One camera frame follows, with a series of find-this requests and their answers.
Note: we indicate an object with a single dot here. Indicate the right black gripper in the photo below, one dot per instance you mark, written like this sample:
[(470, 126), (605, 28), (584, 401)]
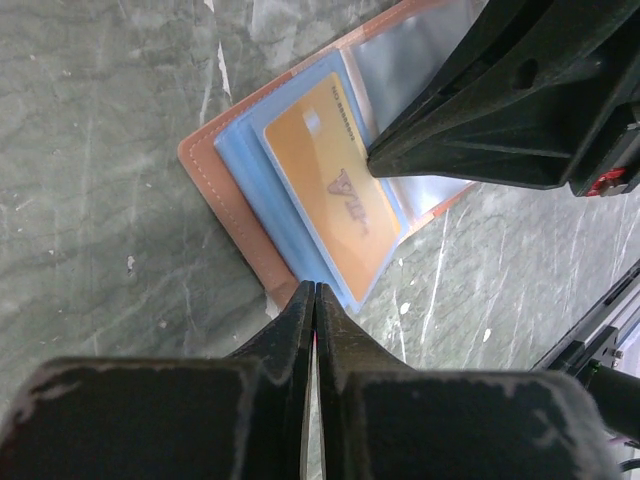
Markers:
[(538, 94)]

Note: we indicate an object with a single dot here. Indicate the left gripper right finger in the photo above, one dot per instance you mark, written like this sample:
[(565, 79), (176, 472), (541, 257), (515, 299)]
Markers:
[(382, 419)]

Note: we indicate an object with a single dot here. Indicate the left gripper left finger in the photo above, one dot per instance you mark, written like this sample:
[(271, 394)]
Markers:
[(242, 416)]

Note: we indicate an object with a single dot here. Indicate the pink leather card holder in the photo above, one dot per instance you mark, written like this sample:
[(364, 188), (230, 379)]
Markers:
[(383, 65)]

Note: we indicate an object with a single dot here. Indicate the aluminium frame rail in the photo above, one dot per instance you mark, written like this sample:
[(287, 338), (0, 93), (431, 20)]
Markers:
[(598, 337)]

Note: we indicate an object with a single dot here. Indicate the gold VIP card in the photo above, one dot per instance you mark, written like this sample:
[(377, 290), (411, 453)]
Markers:
[(319, 153)]

